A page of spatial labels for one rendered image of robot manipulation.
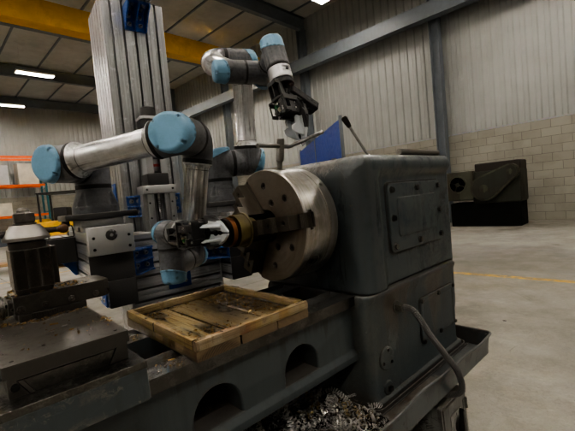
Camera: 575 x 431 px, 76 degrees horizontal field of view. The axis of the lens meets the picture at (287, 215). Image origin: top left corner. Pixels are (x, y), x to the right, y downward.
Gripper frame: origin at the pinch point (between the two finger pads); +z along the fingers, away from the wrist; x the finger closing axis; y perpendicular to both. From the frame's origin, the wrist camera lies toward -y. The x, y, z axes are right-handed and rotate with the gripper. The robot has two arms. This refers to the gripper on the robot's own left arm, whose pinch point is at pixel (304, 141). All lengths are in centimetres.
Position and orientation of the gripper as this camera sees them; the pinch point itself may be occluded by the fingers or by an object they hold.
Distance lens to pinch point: 117.2
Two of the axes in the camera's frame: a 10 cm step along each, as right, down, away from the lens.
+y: -7.3, 1.0, -6.8
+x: 6.3, -2.7, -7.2
